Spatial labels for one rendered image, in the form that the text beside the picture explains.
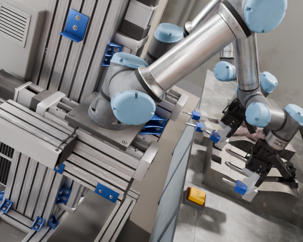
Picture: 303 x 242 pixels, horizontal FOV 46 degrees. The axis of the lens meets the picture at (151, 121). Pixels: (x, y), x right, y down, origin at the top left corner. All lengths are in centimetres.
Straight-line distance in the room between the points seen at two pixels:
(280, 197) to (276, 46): 265
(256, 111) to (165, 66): 36
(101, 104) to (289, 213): 92
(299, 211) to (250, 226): 26
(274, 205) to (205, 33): 89
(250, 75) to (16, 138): 78
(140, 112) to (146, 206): 158
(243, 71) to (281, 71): 291
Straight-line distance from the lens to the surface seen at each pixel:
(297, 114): 124
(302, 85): 419
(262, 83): 145
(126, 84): 99
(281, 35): 403
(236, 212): 153
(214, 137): 162
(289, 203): 161
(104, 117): 115
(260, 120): 118
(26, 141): 120
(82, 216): 200
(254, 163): 133
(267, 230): 156
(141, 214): 245
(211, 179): 154
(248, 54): 119
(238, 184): 141
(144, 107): 98
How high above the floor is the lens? 168
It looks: 30 degrees down
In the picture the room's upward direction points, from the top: 25 degrees clockwise
